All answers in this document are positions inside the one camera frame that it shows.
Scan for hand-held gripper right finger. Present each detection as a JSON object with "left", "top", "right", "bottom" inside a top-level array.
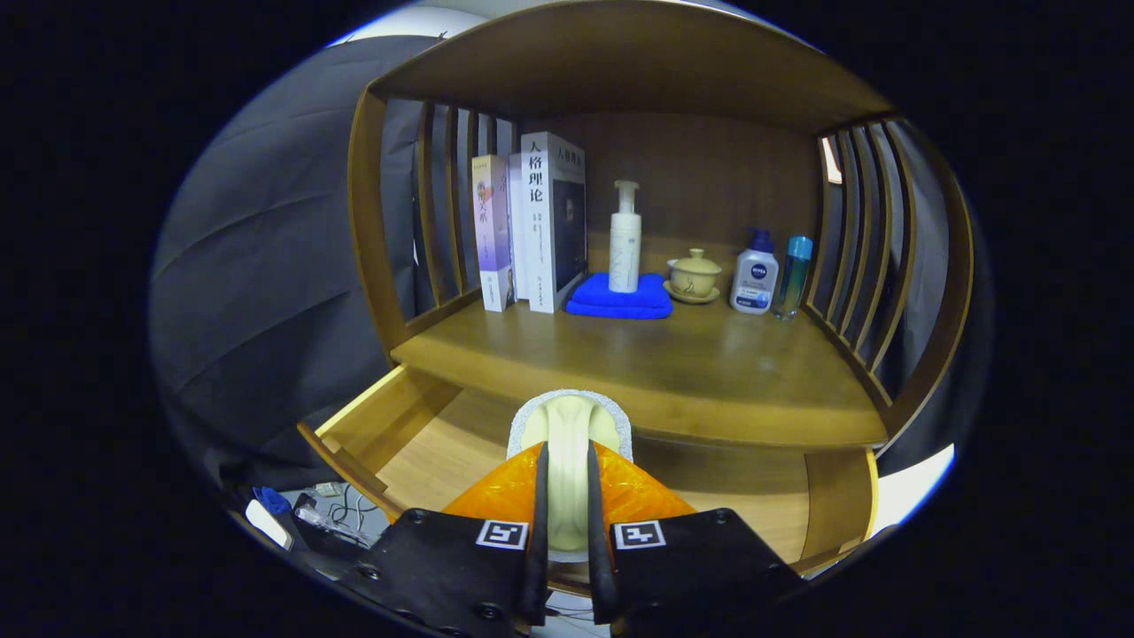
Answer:
[{"left": 585, "top": 440, "right": 807, "bottom": 638}]

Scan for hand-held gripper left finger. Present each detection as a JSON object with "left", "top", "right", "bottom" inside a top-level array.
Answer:
[{"left": 341, "top": 440, "right": 550, "bottom": 638}]

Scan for grey sponge brush green handle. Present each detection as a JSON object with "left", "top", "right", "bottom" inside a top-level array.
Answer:
[{"left": 507, "top": 389, "right": 633, "bottom": 564}]

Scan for wooden drawer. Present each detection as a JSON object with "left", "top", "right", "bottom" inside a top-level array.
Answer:
[{"left": 297, "top": 365, "right": 880, "bottom": 577}]

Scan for wooden countertop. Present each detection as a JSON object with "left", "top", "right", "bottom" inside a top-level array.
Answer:
[{"left": 392, "top": 292, "right": 889, "bottom": 448}]

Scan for white side cabinet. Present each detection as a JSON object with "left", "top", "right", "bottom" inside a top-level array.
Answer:
[{"left": 873, "top": 443, "right": 956, "bottom": 537}]

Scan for wooden cabinet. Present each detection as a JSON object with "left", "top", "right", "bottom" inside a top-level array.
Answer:
[{"left": 347, "top": 0, "right": 975, "bottom": 568}]

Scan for blue folded cloth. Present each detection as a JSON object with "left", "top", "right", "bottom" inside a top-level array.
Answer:
[{"left": 565, "top": 272, "right": 673, "bottom": 320}]

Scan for yellow lidded teacup with saucer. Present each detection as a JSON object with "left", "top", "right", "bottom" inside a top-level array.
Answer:
[{"left": 664, "top": 248, "right": 723, "bottom": 306}]

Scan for thin white book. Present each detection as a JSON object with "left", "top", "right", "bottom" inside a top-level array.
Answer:
[{"left": 508, "top": 152, "right": 531, "bottom": 302}]

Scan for white pump bottle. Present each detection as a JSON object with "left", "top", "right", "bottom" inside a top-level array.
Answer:
[{"left": 609, "top": 181, "right": 642, "bottom": 294}]

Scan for pink and purple book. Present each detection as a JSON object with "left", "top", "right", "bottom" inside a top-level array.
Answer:
[{"left": 471, "top": 155, "right": 517, "bottom": 313}]

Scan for thick white and black book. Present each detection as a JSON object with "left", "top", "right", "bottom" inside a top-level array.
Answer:
[{"left": 520, "top": 131, "right": 587, "bottom": 315}]

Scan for white lotion bottle blue cap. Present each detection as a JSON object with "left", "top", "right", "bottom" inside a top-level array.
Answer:
[{"left": 729, "top": 228, "right": 781, "bottom": 315}]

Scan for teal clear bottle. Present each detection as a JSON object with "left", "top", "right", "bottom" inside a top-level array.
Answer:
[{"left": 773, "top": 235, "right": 814, "bottom": 322}]

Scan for black backdrop cloth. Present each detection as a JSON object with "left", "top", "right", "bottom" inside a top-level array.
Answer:
[{"left": 149, "top": 34, "right": 989, "bottom": 497}]

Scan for black floor cables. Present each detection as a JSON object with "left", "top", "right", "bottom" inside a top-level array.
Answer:
[{"left": 292, "top": 483, "right": 382, "bottom": 550}]

